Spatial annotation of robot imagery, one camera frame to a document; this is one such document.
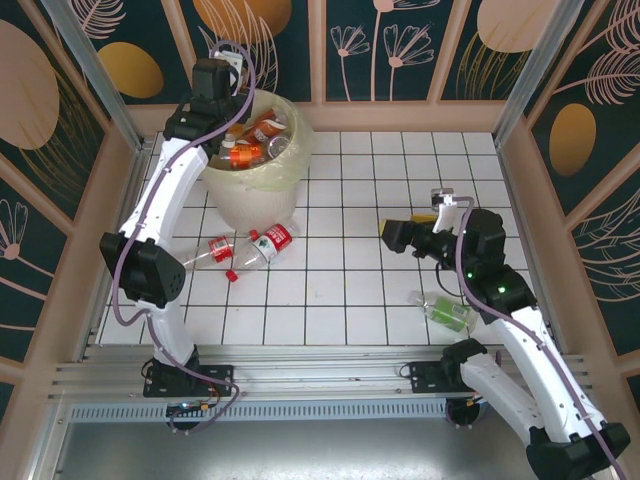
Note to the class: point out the crushed copper brown bottle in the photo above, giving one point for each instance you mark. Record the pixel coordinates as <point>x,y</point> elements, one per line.
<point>262,131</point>

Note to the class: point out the crushed bottle green label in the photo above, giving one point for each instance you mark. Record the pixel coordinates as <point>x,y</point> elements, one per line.
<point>447,312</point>

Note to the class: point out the orange label bottle orange cap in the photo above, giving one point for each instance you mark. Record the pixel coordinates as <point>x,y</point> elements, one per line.
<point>245,156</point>

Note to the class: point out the clear unlabelled bottle white cap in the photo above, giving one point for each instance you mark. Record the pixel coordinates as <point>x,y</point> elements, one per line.
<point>277,146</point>

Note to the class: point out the bottle red white green label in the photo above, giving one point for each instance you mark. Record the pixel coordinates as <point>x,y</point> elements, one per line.
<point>270,244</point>

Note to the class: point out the clear bottle small red label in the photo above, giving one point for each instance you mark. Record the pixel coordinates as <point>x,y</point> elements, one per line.
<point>220,250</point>

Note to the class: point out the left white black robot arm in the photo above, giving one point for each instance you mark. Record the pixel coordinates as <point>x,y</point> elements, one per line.
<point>165,195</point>

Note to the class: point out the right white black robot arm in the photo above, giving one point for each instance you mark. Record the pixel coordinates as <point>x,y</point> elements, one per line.
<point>540,380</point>

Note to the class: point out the yellow power connector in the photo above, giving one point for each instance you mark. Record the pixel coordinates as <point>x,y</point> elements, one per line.
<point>205,408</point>
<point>472,401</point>

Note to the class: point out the grey sheet metal panel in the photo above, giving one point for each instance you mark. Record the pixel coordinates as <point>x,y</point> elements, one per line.
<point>320,450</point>

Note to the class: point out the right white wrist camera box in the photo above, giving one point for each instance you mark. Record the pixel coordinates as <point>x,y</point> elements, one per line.
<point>445,215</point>

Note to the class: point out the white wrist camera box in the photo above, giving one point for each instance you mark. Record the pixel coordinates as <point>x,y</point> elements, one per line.
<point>234,65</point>
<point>445,215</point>

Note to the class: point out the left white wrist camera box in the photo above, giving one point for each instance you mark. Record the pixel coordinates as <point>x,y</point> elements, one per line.
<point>234,65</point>

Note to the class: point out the aluminium side rail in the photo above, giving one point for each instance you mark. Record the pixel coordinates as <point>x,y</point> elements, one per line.
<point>521,210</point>
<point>136,165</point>

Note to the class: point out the aluminium frame post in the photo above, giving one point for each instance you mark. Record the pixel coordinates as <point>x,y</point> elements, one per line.
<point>540,70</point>
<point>75,37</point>

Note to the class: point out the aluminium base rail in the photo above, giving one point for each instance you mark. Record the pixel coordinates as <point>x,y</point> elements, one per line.
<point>320,372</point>

